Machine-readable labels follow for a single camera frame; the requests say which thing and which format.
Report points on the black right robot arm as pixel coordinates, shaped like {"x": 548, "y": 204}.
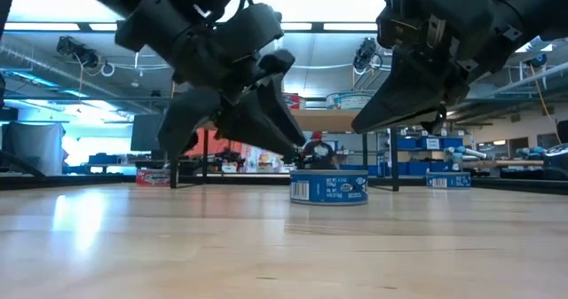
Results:
{"x": 532, "y": 6}

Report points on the black monitor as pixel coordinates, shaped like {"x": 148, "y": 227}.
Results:
{"x": 146, "y": 132}

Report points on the red label seafood can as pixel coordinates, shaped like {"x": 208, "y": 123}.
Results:
{"x": 151, "y": 178}
{"x": 296, "y": 103}

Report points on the black ceiling camera rig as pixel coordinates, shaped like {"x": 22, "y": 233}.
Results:
{"x": 366, "y": 54}
{"x": 77, "y": 50}

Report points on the person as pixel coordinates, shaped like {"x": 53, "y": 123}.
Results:
{"x": 319, "y": 152}

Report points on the blue storage bin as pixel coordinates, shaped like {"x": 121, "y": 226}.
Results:
{"x": 406, "y": 143}
{"x": 452, "y": 143}
{"x": 430, "y": 143}

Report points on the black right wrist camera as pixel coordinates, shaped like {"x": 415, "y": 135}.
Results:
{"x": 444, "y": 6}

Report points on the ceiling light strip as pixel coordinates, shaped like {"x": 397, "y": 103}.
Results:
{"x": 350, "y": 26}
{"x": 296, "y": 26}
{"x": 103, "y": 26}
{"x": 42, "y": 26}

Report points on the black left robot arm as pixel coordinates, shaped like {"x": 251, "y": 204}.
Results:
{"x": 142, "y": 19}

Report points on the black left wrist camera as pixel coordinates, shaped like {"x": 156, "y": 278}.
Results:
{"x": 248, "y": 30}

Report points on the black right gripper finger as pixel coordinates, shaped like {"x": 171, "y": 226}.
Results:
{"x": 408, "y": 95}
{"x": 435, "y": 121}

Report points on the grey cloth cover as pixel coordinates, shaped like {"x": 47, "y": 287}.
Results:
{"x": 33, "y": 146}

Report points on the orange sheet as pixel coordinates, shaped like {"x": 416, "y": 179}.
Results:
{"x": 215, "y": 144}

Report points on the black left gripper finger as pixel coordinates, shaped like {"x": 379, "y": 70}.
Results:
{"x": 253, "y": 126}
{"x": 284, "y": 112}

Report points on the silver ceiling pipe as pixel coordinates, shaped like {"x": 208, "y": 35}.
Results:
{"x": 532, "y": 78}

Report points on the teal label seafood can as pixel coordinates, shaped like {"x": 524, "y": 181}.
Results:
{"x": 348, "y": 101}

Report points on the blue label seafood can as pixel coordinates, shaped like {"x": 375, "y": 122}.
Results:
{"x": 328, "y": 188}
{"x": 448, "y": 181}

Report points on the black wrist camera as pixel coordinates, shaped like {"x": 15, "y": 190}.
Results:
{"x": 248, "y": 30}
{"x": 444, "y": 6}

